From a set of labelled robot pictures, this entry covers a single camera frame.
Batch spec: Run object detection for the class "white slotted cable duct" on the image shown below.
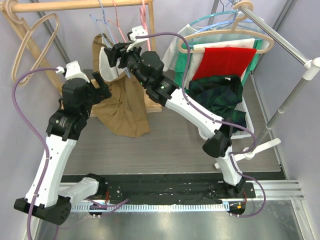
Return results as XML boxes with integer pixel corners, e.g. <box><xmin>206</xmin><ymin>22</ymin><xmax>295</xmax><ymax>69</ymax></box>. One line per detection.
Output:
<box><xmin>71</xmin><ymin>201</ymin><xmax>230</xmax><ymax>213</ymax></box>

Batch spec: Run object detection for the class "tan skirt with white lining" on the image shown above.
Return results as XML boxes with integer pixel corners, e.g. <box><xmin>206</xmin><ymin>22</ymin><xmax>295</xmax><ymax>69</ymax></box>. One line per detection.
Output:
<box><xmin>92</xmin><ymin>34</ymin><xmax>150</xmax><ymax>138</ymax></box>

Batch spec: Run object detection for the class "red cloth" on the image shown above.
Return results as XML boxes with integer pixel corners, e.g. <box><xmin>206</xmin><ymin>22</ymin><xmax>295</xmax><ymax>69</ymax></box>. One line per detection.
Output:
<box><xmin>192</xmin><ymin>47</ymin><xmax>257</xmax><ymax>81</ymax></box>

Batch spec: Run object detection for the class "beige wooden hanger on rack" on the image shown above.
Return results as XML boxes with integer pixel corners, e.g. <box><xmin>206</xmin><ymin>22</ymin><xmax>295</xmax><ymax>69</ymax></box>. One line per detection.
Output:
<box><xmin>11</xmin><ymin>13</ymin><xmax>60</xmax><ymax>83</ymax></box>

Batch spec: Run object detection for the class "wooden hanger rack with tray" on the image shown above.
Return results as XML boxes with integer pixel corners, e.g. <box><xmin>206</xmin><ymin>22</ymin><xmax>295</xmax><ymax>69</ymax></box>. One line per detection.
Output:
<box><xmin>0</xmin><ymin>0</ymin><xmax>163</xmax><ymax>118</ymax></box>

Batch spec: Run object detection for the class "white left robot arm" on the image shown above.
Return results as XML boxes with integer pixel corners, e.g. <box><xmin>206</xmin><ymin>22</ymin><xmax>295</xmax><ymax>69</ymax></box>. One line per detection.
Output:
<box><xmin>13</xmin><ymin>72</ymin><xmax>112</xmax><ymax>226</ymax></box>

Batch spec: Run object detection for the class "teal hanger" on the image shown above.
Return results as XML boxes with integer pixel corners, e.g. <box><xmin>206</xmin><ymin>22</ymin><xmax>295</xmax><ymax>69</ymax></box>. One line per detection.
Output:
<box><xmin>189</xmin><ymin>10</ymin><xmax>237</xmax><ymax>26</ymax></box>

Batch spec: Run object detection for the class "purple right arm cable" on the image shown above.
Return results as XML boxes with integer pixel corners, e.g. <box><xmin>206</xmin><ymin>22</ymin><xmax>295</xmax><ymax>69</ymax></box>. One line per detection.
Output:
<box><xmin>134</xmin><ymin>31</ymin><xmax>267</xmax><ymax>219</ymax></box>

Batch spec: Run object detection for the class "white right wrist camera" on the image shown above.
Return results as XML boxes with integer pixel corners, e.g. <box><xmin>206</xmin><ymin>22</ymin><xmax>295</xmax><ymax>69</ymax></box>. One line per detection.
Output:
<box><xmin>126</xmin><ymin>25</ymin><xmax>149</xmax><ymax>53</ymax></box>

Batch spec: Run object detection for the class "blue hanger on rail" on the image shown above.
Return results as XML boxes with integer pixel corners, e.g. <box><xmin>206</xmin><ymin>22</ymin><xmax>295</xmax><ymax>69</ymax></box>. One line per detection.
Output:
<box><xmin>191</xmin><ymin>0</ymin><xmax>258</xmax><ymax>33</ymax></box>

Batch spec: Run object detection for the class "white plastic basket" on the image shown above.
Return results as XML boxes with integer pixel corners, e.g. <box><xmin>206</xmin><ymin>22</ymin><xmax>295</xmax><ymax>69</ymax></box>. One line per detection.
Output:
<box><xmin>197</xmin><ymin>99</ymin><xmax>256</xmax><ymax>140</ymax></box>

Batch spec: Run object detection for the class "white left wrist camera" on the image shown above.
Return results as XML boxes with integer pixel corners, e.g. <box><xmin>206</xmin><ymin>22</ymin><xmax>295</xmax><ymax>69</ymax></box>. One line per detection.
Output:
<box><xmin>55</xmin><ymin>61</ymin><xmax>90</xmax><ymax>83</ymax></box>

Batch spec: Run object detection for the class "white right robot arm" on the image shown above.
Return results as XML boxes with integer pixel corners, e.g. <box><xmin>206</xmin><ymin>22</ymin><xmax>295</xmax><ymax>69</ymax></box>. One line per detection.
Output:
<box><xmin>102</xmin><ymin>43</ymin><xmax>245</xmax><ymax>198</ymax></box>

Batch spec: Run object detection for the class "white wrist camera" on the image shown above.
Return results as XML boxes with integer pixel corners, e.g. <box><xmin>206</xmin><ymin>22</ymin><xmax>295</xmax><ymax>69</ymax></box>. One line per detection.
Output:
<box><xmin>126</xmin><ymin>25</ymin><xmax>149</xmax><ymax>53</ymax></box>
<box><xmin>55</xmin><ymin>61</ymin><xmax>90</xmax><ymax>83</ymax></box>

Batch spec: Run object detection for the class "metal clothes rail stand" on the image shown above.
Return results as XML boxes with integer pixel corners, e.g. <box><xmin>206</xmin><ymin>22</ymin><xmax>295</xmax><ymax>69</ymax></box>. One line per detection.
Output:
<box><xmin>230</xmin><ymin>0</ymin><xmax>320</xmax><ymax>162</ymax></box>

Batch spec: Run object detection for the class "light blue wire hanger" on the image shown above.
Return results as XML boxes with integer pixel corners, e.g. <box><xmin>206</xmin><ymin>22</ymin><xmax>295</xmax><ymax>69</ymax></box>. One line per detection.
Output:
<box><xmin>89</xmin><ymin>0</ymin><xmax>132</xmax><ymax>83</ymax></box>

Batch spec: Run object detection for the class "pink hanger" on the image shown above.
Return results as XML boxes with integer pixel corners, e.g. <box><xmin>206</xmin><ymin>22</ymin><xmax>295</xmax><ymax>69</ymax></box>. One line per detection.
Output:
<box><xmin>112</xmin><ymin>0</ymin><xmax>127</xmax><ymax>43</ymax></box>
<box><xmin>139</xmin><ymin>0</ymin><xmax>154</xmax><ymax>55</ymax></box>

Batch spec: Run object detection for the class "dark green plaid garment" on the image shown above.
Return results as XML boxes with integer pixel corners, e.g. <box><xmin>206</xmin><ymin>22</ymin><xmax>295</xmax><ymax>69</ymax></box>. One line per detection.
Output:
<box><xmin>188</xmin><ymin>75</ymin><xmax>243</xmax><ymax>123</ymax></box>

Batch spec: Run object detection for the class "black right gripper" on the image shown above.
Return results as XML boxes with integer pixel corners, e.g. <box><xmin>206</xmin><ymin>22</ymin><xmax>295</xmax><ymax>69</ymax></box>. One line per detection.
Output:
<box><xmin>103</xmin><ymin>41</ymin><xmax>149</xmax><ymax>89</ymax></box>

